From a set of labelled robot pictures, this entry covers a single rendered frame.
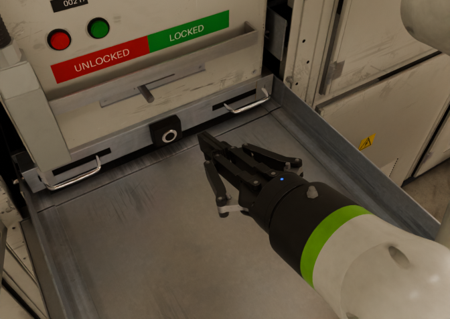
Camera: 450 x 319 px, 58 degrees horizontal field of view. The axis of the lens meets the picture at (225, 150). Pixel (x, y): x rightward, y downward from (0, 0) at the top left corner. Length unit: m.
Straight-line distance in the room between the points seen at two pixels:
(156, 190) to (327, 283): 0.48
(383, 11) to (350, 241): 0.69
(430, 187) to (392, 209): 1.27
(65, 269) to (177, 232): 0.19
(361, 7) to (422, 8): 0.25
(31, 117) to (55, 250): 0.27
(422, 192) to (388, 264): 1.69
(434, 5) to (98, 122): 0.57
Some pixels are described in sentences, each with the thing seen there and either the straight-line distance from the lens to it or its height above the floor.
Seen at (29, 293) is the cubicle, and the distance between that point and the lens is 1.03.
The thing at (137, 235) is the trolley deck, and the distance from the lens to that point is 0.74.
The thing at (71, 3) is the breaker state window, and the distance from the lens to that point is 0.65.
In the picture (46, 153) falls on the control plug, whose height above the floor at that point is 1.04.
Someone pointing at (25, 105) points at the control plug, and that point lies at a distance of 0.58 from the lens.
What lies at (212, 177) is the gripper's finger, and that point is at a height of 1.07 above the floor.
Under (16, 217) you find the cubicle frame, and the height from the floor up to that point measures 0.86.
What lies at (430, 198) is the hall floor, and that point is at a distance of 2.02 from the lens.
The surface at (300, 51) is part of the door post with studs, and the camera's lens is 0.88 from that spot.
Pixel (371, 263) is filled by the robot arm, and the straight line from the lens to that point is 0.35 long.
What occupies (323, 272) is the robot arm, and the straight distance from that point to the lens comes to 0.38.
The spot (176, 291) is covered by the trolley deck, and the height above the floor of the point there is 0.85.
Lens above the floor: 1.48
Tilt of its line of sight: 48 degrees down
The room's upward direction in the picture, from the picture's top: straight up
